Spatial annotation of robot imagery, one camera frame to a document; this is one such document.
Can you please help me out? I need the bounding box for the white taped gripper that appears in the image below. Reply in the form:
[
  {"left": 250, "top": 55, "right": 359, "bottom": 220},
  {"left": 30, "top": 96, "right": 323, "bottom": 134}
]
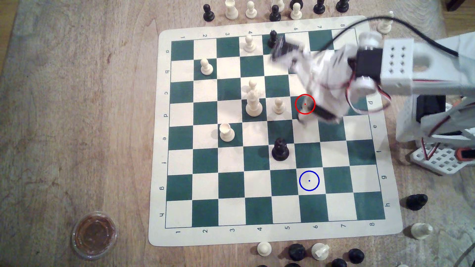
[{"left": 292, "top": 46, "right": 359, "bottom": 127}]

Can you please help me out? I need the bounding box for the white king chess piece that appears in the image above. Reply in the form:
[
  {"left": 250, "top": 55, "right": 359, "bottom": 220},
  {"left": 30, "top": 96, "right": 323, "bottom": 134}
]
[{"left": 246, "top": 89, "right": 263, "bottom": 118}]

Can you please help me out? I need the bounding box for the white rook chess piece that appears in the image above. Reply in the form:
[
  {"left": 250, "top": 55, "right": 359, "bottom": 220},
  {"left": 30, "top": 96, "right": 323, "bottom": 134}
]
[
  {"left": 219, "top": 123, "right": 236, "bottom": 142},
  {"left": 225, "top": 0, "right": 239, "bottom": 20}
]

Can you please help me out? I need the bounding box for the white bishop chess piece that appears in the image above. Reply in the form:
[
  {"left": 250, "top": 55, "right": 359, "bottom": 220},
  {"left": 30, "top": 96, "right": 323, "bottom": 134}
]
[{"left": 377, "top": 11, "right": 394, "bottom": 35}]

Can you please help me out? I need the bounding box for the black knight chess piece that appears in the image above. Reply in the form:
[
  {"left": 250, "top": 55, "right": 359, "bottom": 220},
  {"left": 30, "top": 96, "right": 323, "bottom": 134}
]
[{"left": 405, "top": 194, "right": 428, "bottom": 211}]

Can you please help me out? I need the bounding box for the white knight chess piece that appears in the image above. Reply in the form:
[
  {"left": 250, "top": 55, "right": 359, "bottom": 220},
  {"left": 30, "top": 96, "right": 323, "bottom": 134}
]
[{"left": 311, "top": 243, "right": 330, "bottom": 261}]

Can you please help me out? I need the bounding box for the green white chess mat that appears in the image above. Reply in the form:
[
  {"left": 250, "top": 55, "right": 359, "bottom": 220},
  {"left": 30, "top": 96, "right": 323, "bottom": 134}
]
[{"left": 148, "top": 15, "right": 404, "bottom": 247}]

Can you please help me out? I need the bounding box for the orange clamp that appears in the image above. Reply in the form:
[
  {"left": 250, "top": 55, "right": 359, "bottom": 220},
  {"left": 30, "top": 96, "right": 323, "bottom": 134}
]
[{"left": 456, "top": 148, "right": 475, "bottom": 162}]

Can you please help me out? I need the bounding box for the dark brown object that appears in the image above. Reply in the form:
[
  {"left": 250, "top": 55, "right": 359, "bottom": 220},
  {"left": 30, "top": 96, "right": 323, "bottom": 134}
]
[{"left": 445, "top": 0, "right": 475, "bottom": 12}]

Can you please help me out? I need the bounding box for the red servo wire bundle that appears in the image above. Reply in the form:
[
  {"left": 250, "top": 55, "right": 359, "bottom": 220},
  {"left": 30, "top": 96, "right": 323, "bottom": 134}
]
[
  {"left": 422, "top": 106, "right": 475, "bottom": 162},
  {"left": 345, "top": 80, "right": 393, "bottom": 113}
]

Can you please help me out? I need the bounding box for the black camera cable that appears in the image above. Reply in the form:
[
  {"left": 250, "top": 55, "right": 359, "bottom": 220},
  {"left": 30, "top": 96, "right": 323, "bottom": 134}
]
[{"left": 319, "top": 17, "right": 461, "bottom": 58}]

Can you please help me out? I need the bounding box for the white grid base plate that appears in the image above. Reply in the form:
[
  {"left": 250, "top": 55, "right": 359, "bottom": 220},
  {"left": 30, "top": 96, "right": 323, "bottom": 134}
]
[{"left": 410, "top": 143, "right": 475, "bottom": 176}]

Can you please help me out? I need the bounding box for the grey cable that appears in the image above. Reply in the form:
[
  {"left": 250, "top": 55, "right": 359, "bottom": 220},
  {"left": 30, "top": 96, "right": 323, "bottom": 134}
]
[{"left": 457, "top": 243, "right": 475, "bottom": 267}]

